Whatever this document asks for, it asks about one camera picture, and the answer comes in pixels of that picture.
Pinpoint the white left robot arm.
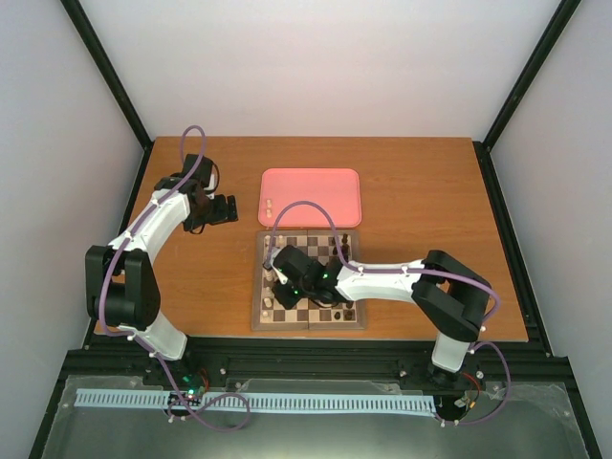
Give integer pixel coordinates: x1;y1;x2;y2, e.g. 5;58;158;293
85;154;238;385

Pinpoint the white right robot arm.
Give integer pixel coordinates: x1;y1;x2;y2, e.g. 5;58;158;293
263;246;499;377

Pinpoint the wooden chess board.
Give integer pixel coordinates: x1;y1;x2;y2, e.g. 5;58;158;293
251;229;367;331

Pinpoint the pink plastic tray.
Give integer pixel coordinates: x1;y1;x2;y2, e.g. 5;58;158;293
258;168;361;229

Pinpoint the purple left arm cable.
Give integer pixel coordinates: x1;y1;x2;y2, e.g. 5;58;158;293
98;124;251;431

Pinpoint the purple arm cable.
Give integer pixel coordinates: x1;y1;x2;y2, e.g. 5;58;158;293
265;200;512;427
98;124;251;431

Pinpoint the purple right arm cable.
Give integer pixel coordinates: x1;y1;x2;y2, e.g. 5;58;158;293
265;200;512;427

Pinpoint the black aluminium frame rail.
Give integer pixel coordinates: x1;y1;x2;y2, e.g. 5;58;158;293
56;336;578;395

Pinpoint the right black corner post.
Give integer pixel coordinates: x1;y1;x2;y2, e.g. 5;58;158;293
482;0;583;144

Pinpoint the black corner post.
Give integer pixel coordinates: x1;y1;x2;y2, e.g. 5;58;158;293
60;0;154;150
482;0;583;144

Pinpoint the left black corner post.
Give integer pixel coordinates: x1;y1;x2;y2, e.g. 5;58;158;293
60;0;154;150

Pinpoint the light blue slotted cable duct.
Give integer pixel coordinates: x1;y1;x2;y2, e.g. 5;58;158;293
74;388;436;417

